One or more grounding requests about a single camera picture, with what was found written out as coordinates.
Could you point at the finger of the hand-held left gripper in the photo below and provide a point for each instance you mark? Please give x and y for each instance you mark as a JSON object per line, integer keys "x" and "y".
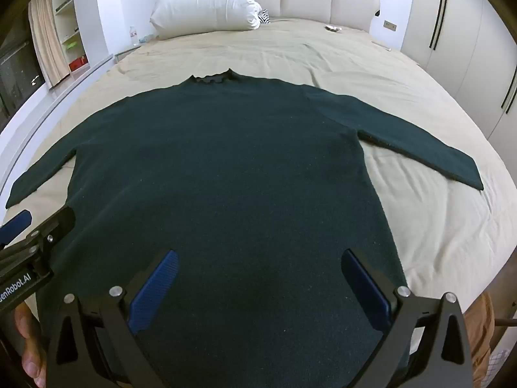
{"x": 16, "y": 223}
{"x": 56, "y": 222}

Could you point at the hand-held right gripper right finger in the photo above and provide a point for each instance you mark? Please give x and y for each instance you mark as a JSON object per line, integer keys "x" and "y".
{"x": 365, "y": 287}

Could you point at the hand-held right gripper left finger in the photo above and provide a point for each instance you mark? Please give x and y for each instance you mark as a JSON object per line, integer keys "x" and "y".
{"x": 155, "y": 291}

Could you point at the dark green sweater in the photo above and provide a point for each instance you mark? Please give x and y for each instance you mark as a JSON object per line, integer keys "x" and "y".
{"x": 226, "y": 178}

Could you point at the person's left hand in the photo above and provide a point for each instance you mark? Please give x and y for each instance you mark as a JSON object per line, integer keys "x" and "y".
{"x": 29, "y": 343}

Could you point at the person's orange trouser leg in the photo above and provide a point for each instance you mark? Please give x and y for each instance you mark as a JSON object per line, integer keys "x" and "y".
{"x": 482, "y": 331}

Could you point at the dark window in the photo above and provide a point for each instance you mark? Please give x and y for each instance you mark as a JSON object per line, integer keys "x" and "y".
{"x": 18, "y": 72}

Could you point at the red box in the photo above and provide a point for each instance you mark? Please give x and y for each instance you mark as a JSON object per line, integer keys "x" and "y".
{"x": 78, "y": 64}

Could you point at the green item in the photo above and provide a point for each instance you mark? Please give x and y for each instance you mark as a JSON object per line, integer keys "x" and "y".
{"x": 70, "y": 43}

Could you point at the beige curtain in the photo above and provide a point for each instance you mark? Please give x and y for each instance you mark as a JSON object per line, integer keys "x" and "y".
{"x": 46, "y": 40}

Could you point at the clear plastic bottle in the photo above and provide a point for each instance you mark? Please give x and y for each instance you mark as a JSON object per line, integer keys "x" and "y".
{"x": 133, "y": 36}

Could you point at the bed with beige sheet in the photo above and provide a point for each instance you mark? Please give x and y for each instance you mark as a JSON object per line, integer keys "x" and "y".
{"x": 282, "y": 48}

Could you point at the small white item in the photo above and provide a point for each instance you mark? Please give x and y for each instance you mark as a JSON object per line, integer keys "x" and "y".
{"x": 333, "y": 28}

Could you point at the white pillow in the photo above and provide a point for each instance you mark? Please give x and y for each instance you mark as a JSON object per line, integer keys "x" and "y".
{"x": 206, "y": 4}

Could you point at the black and white striped cloth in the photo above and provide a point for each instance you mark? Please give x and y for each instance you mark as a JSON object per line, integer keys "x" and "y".
{"x": 264, "y": 17}

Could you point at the white wall shelf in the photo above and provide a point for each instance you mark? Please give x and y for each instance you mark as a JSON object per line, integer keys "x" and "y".
{"x": 66, "y": 12}

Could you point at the wall socket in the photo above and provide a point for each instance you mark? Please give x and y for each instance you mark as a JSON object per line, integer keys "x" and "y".
{"x": 389, "y": 26}

